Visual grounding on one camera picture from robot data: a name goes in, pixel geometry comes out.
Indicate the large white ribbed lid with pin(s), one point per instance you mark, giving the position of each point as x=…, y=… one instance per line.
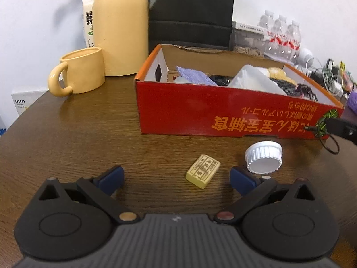
x=263, y=159

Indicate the flat white box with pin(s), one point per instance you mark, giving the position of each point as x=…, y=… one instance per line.
x=248, y=26

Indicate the red cardboard box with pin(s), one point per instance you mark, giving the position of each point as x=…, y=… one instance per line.
x=195, y=111

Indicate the yellow rectangular block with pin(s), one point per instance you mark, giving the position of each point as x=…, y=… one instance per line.
x=203, y=170

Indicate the purple tissue pack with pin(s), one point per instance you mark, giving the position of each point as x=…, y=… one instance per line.
x=352, y=99

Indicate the white card box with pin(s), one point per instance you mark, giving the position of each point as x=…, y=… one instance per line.
x=28, y=102

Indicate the white robot figure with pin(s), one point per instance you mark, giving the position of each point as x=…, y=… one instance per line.
x=304, y=57

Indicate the white and yellow plush toy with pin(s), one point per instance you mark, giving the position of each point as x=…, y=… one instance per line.
x=276, y=72

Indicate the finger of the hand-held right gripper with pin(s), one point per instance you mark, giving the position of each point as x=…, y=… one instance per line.
x=341, y=128

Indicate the clear plastic jar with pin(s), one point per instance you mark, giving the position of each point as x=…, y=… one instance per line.
x=253, y=81

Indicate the yellow thermos jug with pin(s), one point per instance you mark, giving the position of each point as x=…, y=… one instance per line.
x=120, y=28

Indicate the purple woven cloth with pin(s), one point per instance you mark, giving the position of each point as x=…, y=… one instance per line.
x=192, y=75

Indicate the clear container of nuts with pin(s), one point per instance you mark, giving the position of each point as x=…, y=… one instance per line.
x=248, y=46

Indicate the white milk carton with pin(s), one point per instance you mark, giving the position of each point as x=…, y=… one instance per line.
x=88, y=19

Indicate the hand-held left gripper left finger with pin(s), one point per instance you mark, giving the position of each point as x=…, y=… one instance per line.
x=111, y=177

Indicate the yellow ceramic mug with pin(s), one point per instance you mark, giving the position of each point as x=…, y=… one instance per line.
x=83, y=69

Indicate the yellow snack packet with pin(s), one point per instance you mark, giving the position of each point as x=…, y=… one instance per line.
x=345, y=75

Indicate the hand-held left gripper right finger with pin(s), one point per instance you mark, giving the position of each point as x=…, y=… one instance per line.
x=242, y=180

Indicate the black paper bag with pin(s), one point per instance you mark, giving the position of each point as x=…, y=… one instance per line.
x=189, y=11

